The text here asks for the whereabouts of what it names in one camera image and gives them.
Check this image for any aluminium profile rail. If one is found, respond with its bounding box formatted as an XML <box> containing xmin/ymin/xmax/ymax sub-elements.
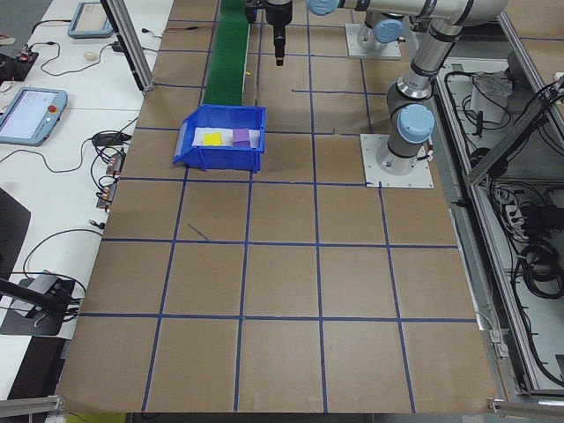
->
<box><xmin>0</xmin><ymin>395</ymin><xmax>67</xmax><ymax>423</ymax></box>

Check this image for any black power brick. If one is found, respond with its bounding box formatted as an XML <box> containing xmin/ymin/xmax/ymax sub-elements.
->
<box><xmin>522</xmin><ymin>204</ymin><xmax>560</xmax><ymax>231</ymax></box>

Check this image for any v-shaped metal bar frame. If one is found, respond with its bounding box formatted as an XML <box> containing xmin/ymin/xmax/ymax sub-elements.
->
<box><xmin>429</xmin><ymin>0</ymin><xmax>564</xmax><ymax>402</ymax></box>

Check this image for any black flat panel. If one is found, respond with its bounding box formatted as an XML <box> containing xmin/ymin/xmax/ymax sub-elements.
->
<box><xmin>0</xmin><ymin>187</ymin><xmax>33</xmax><ymax>283</ymax></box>

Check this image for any white plastic container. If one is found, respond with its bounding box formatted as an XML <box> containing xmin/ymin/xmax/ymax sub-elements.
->
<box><xmin>469</xmin><ymin>72</ymin><xmax>515</xmax><ymax>125</ymax></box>

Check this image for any diagonal aluminium profile bar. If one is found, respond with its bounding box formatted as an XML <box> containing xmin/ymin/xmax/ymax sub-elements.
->
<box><xmin>467</xmin><ymin>81</ymin><xmax>564</xmax><ymax>186</ymax></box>

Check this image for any thin red wire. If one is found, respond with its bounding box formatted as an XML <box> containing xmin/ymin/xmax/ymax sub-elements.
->
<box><xmin>165</xmin><ymin>25</ymin><xmax>218</xmax><ymax>35</ymax></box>

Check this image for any aluminium profile end bracket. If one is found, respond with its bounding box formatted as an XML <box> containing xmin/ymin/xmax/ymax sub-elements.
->
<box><xmin>486</xmin><ymin>396</ymin><xmax>564</xmax><ymax>418</ymax></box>

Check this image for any blue-grey teach pendant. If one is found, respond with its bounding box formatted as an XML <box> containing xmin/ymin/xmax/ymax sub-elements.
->
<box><xmin>0</xmin><ymin>86</ymin><xmax>70</xmax><ymax>147</ymax></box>
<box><xmin>66</xmin><ymin>1</ymin><xmax>115</xmax><ymax>41</ymax></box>

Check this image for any black cable coil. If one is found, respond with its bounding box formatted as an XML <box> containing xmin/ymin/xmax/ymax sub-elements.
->
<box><xmin>506</xmin><ymin>237</ymin><xmax>564</xmax><ymax>301</ymax></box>

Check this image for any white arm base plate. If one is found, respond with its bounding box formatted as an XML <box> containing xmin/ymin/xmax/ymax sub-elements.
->
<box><xmin>344</xmin><ymin>22</ymin><xmax>403</xmax><ymax>59</ymax></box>
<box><xmin>360</xmin><ymin>133</ymin><xmax>435</xmax><ymax>189</ymax></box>

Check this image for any black stand base plate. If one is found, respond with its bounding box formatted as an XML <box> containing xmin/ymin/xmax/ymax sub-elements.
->
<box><xmin>0</xmin><ymin>275</ymin><xmax>77</xmax><ymax>337</ymax></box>

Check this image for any grey usb hub strip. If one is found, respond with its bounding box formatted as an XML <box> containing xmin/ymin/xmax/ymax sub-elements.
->
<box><xmin>96</xmin><ymin>180</ymin><xmax>118</xmax><ymax>211</ymax></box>
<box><xmin>105</xmin><ymin>149</ymin><xmax>127</xmax><ymax>177</ymax></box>

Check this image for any aluminium profile camera post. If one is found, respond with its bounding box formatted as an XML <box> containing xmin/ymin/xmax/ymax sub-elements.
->
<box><xmin>100</xmin><ymin>0</ymin><xmax>155</xmax><ymax>93</ymax></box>

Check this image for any white power strip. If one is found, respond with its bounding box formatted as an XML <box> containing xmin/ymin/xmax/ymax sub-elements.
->
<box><xmin>495</xmin><ymin>189</ymin><xmax>530</xmax><ymax>241</ymax></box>

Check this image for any black electronics box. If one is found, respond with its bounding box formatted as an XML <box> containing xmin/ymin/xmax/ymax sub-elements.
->
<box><xmin>0</xmin><ymin>50</ymin><xmax>40</xmax><ymax>83</ymax></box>

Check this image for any black desk cable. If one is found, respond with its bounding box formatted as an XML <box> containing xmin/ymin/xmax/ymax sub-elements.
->
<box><xmin>26</xmin><ymin>40</ymin><xmax>116</xmax><ymax>75</ymax></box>

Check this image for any blue plastic storage bin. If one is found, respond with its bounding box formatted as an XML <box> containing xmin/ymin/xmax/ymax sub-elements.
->
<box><xmin>171</xmin><ymin>104</ymin><xmax>268</xmax><ymax>173</ymax></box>

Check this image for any small camera mount box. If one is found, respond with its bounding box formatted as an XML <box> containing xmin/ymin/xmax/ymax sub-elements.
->
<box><xmin>26</xmin><ymin>270</ymin><xmax>68</xmax><ymax>295</ymax></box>

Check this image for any white foam pad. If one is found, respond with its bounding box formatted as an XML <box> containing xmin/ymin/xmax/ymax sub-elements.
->
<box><xmin>192</xmin><ymin>126</ymin><xmax>261</xmax><ymax>149</ymax></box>

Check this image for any green conveyor belt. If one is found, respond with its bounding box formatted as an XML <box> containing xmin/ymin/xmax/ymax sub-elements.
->
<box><xmin>202</xmin><ymin>0</ymin><xmax>253</xmax><ymax>108</ymax></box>

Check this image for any black cable with plug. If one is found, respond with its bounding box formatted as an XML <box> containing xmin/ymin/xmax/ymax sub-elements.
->
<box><xmin>24</xmin><ymin>218</ymin><xmax>106</xmax><ymax>283</ymax></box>

